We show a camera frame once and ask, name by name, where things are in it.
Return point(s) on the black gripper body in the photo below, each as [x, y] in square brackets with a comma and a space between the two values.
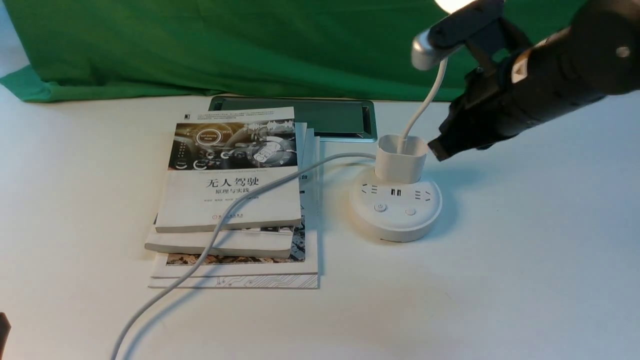
[473, 116]

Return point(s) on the bottom book with circuit pattern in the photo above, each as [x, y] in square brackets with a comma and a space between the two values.
[306, 250]

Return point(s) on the dark object at left edge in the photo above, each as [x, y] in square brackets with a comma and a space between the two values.
[5, 328]

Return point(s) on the top book with car cover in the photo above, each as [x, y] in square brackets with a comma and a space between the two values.
[217, 162]

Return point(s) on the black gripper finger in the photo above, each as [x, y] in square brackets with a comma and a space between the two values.
[444, 147]

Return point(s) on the green backdrop cloth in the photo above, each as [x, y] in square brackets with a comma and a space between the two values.
[86, 50]

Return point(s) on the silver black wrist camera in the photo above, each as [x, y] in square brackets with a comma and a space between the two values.
[480, 26]

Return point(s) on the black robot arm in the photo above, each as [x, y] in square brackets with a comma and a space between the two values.
[518, 85]

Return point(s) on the white desk lamp with socket base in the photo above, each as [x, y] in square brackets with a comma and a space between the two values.
[392, 200]

